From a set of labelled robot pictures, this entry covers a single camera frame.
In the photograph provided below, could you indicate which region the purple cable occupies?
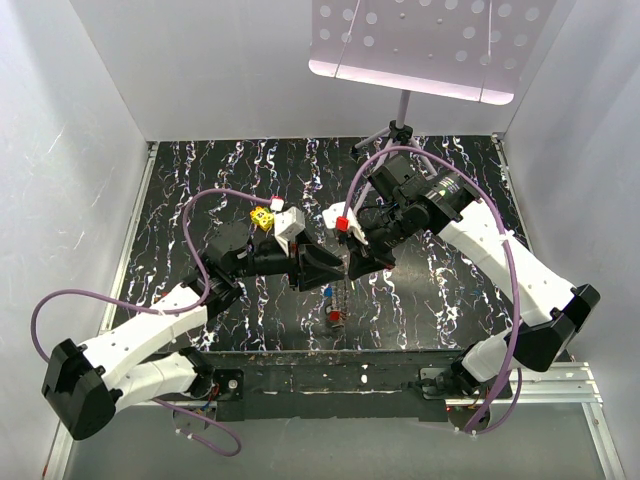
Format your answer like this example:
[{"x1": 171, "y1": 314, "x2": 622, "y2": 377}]
[
  {"x1": 29, "y1": 188, "x2": 286, "y2": 457},
  {"x1": 347, "y1": 147, "x2": 524, "y2": 434}
]

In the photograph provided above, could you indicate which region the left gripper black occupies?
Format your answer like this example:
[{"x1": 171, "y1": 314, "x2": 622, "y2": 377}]
[{"x1": 230, "y1": 230, "x2": 345, "y2": 292}]

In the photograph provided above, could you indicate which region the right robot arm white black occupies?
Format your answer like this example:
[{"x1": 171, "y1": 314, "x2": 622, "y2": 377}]
[{"x1": 326, "y1": 153, "x2": 601, "y2": 398}]

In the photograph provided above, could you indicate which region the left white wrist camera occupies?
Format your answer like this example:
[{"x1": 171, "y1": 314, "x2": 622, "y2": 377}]
[{"x1": 274, "y1": 206, "x2": 306, "y2": 257}]

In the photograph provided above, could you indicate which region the lilac music stand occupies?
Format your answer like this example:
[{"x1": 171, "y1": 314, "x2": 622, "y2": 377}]
[{"x1": 307, "y1": 0, "x2": 557, "y2": 166}]

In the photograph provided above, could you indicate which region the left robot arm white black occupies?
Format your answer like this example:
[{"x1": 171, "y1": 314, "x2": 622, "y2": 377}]
[{"x1": 42, "y1": 222, "x2": 344, "y2": 440}]

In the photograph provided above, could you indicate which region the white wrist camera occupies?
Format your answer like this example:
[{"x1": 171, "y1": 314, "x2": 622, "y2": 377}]
[
  {"x1": 274, "y1": 206, "x2": 306, "y2": 257},
  {"x1": 322, "y1": 202, "x2": 368, "y2": 245}
]

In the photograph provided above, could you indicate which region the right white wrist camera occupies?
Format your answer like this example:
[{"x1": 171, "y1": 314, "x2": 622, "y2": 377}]
[{"x1": 322, "y1": 202, "x2": 368, "y2": 245}]

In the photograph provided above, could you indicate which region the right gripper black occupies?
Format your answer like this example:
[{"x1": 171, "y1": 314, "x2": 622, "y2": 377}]
[{"x1": 343, "y1": 202, "x2": 416, "y2": 281}]

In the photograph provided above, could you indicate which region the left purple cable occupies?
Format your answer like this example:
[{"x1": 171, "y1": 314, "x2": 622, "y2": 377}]
[{"x1": 29, "y1": 188, "x2": 286, "y2": 457}]

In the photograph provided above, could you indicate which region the yellow owl number block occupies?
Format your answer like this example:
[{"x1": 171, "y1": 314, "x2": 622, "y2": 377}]
[{"x1": 250, "y1": 206, "x2": 275, "y2": 232}]

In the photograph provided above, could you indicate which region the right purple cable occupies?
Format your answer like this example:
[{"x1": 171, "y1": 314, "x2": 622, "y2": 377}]
[{"x1": 347, "y1": 147, "x2": 524, "y2": 434}]

